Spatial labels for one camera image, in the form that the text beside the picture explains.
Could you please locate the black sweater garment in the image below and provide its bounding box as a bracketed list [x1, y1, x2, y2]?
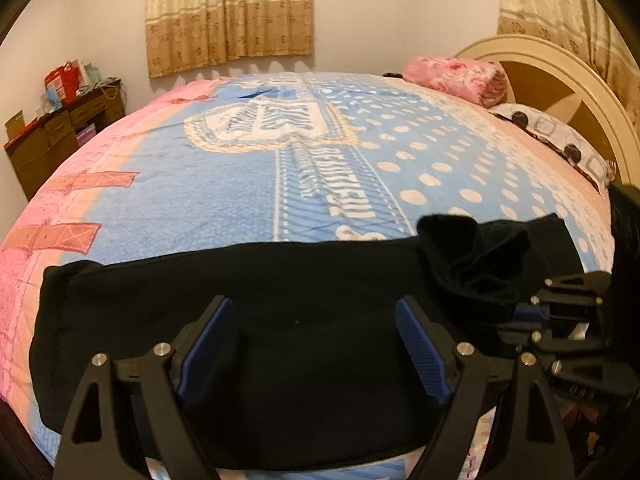
[29, 214, 582, 471]

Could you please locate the white circle-patterned pillow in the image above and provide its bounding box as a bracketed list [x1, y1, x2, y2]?
[490, 103, 617, 193]

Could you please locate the cream wooden headboard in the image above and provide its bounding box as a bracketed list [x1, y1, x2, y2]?
[457, 34, 639, 186]

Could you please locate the pink floral folded blanket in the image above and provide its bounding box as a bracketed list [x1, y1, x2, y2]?
[402, 56, 506, 108]

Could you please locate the blue pink patterned bedspread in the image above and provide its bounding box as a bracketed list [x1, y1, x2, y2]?
[1, 73, 614, 463]

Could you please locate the brown wooden desk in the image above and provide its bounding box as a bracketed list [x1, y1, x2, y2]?
[4, 78, 125, 200]

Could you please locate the beige side curtain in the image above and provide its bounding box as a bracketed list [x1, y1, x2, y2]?
[498, 0, 639, 127]

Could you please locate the brown cardboard box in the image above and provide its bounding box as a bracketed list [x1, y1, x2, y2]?
[4, 110, 25, 140]

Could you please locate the red gift bag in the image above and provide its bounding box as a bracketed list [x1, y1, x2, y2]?
[44, 62, 80, 105]

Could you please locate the beige window curtain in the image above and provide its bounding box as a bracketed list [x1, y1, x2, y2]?
[145, 0, 314, 79]

